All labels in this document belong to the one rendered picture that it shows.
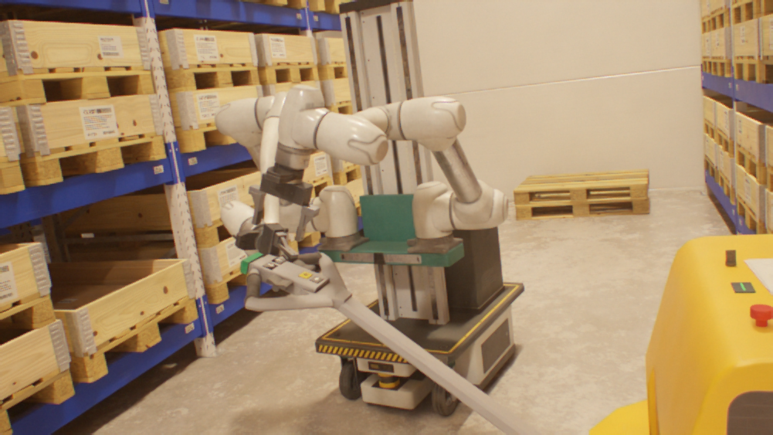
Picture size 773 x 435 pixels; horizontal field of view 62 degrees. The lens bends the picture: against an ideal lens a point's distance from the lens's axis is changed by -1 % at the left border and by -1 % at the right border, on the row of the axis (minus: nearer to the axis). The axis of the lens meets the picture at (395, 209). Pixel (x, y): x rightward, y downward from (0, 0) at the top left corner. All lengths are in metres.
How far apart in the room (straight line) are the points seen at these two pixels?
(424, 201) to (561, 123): 4.60
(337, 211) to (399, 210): 0.28
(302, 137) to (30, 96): 1.67
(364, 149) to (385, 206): 1.34
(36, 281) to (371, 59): 1.68
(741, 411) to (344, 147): 0.98
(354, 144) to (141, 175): 2.14
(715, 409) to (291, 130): 1.10
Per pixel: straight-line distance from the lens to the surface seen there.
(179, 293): 3.65
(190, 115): 3.81
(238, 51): 4.31
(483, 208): 2.49
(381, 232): 2.92
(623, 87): 7.03
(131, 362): 3.51
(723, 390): 1.25
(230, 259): 4.04
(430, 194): 2.59
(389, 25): 2.87
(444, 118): 2.05
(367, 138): 1.55
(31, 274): 2.98
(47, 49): 3.18
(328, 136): 1.58
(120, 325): 3.34
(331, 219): 2.86
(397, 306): 3.10
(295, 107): 1.62
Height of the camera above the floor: 1.40
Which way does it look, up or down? 11 degrees down
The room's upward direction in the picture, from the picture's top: 7 degrees counter-clockwise
